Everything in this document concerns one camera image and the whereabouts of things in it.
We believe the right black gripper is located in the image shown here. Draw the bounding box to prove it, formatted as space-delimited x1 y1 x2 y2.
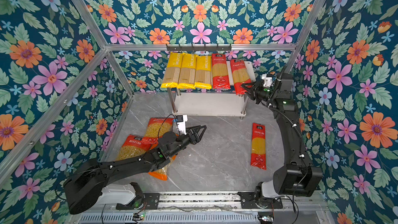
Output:
243 80 278 104

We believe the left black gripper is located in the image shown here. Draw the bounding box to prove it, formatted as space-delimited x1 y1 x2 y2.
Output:
168 123 207 158

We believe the red spaghetti pack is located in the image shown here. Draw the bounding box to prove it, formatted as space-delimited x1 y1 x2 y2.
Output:
250 123 266 170
211 54 231 90
230 60 251 95

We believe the red macaroni bag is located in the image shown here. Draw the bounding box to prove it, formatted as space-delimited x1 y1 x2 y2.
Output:
143 118 173 144
116 135 151 161

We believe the yellow spaghetti pack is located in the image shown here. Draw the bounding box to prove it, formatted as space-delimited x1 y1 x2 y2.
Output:
161 52 183 88
194 56 212 90
177 54 197 89

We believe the orange macaroni bag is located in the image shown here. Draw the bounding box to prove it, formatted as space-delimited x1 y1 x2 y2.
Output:
148 155 177 181

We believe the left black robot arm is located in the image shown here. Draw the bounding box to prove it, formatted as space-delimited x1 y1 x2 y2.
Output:
63 125 207 215

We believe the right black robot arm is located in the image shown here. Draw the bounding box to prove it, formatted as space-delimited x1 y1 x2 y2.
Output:
241 72 323 208

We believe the white two-tier shelf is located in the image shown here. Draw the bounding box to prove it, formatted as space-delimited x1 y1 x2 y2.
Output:
162 60 257 118

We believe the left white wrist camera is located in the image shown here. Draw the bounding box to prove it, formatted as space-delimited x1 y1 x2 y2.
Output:
176 115 188 134

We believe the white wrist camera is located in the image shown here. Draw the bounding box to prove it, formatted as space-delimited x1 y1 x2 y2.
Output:
261 74 273 88
176 115 188 134

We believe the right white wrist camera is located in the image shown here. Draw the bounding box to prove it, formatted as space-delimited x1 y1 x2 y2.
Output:
261 74 273 88

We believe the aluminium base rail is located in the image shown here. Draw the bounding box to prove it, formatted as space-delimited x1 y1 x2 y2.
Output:
72 190 330 217

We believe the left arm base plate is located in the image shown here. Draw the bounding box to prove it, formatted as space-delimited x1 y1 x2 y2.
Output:
116 193 160 210

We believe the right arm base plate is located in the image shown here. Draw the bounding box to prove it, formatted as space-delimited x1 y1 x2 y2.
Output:
237 192 283 210

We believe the white vented cable duct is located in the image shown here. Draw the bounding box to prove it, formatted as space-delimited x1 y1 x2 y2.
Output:
79 212 260 224

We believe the metal hook rail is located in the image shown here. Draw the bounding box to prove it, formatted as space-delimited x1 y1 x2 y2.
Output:
166 44 232 53

